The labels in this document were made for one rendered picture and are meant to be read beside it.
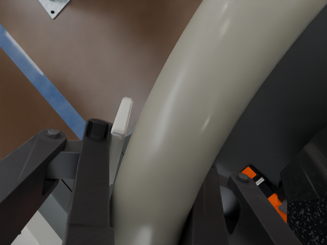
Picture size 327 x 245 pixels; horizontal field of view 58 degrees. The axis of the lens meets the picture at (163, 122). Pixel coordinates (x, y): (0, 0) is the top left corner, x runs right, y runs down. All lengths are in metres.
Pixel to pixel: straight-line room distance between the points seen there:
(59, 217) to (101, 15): 1.08
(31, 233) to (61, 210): 0.08
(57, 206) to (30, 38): 1.21
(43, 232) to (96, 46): 1.03
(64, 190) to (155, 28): 0.92
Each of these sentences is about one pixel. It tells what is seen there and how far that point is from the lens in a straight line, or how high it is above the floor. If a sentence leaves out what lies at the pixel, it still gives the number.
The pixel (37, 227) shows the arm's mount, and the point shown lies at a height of 0.83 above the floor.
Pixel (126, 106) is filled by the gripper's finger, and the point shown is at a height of 1.18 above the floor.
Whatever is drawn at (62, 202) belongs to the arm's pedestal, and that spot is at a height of 0.79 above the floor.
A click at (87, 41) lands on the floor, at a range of 1.60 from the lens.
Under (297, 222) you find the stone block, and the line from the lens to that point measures 0.84.
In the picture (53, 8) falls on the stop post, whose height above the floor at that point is 0.01.
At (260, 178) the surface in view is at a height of 0.04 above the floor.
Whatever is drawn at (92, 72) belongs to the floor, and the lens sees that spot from 1.58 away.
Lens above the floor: 1.35
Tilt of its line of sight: 71 degrees down
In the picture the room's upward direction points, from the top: 113 degrees counter-clockwise
